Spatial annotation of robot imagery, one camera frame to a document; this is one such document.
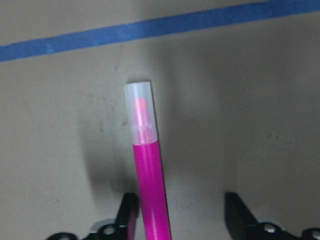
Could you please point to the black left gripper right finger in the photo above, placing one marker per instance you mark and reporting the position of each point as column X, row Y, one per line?
column 239, row 220

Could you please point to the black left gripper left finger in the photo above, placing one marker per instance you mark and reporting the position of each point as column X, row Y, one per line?
column 127, row 215

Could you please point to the pink highlighter pen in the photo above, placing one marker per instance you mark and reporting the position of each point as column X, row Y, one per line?
column 147, row 158

